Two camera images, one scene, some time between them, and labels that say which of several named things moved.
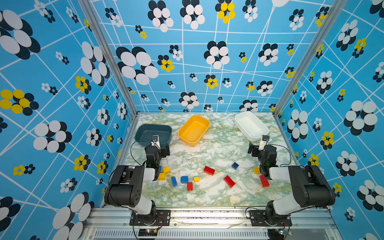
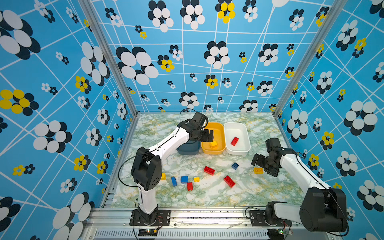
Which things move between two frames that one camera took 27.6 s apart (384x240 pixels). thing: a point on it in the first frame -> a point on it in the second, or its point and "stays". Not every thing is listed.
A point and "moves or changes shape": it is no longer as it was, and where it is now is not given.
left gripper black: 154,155 -> 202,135
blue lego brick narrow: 174,181 stays
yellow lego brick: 166,170 -> 213,144
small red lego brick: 190,186 stays
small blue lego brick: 235,165 stays
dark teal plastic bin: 144,133 -> 192,147
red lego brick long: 229,181 stays
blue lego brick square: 184,179 stays
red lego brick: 265,182 -> 234,141
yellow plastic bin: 193,130 moves or changes shape
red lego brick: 209,170 stays
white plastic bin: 249,126 -> 237,138
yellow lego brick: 257,170 stays
